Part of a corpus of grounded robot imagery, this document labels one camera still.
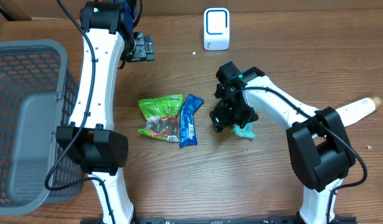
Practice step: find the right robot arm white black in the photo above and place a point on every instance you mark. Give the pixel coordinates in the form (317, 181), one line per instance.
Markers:
(320, 151)

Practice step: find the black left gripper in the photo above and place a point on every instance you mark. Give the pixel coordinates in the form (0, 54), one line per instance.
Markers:
(146, 48)

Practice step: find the grey plastic mesh basket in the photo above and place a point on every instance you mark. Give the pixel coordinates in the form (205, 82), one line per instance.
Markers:
(37, 94)

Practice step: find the white barcode scanner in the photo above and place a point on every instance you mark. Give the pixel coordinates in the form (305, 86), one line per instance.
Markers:
(216, 28)

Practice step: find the teal white snack packet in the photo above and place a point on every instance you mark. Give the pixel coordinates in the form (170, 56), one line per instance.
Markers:
(246, 132)

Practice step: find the black rail at table edge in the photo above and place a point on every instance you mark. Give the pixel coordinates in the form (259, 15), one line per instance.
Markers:
(270, 220)

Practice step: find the blue snack bar wrapper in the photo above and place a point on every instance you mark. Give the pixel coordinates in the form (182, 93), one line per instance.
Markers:
(187, 130)

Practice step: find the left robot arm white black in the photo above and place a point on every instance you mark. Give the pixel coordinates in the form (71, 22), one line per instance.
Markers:
(89, 140)

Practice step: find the white tube gold cap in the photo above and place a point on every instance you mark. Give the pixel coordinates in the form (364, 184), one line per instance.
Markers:
(354, 112)

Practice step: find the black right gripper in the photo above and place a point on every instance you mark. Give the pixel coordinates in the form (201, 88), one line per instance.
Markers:
(222, 111)

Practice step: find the green candy bag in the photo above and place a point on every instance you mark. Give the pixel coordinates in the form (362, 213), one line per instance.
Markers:
(161, 117)

